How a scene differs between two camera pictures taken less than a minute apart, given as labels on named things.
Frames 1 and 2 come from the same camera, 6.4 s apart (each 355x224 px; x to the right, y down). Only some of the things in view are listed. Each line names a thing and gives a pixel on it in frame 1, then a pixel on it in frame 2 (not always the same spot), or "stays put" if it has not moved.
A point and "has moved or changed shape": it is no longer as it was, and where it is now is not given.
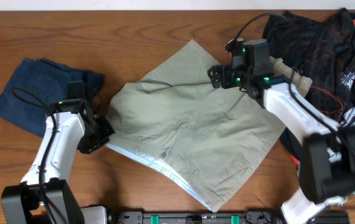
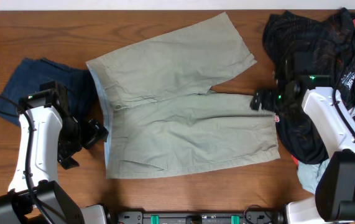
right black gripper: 217,76 → 267,104
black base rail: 225,217 stays put
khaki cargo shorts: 174,122 has moved or changed shape
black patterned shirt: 332,50 stays put
